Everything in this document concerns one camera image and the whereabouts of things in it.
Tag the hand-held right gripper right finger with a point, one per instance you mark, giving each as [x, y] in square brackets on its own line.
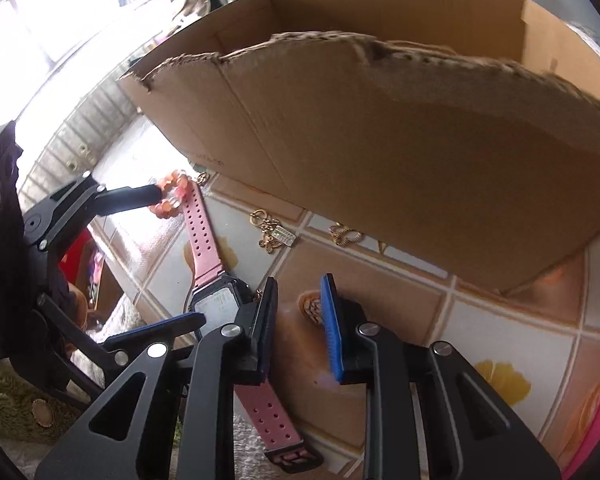
[332, 332]

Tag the ginkgo print tablecloth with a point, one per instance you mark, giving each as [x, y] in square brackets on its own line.
[405, 310]

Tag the brown cardboard box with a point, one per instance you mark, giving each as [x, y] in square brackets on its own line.
[405, 160]

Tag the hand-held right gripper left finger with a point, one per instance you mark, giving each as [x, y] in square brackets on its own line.
[262, 340]

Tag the pair of beige slippers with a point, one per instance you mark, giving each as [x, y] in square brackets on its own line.
[82, 150]

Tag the red paper bag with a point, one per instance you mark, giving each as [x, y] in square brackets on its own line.
[77, 250]

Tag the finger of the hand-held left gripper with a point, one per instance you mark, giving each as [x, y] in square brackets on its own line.
[130, 197]
[155, 332]

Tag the black and pink watch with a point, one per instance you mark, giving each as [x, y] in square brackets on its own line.
[202, 240]

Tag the metal window railing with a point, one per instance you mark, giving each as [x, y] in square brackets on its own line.
[80, 130]

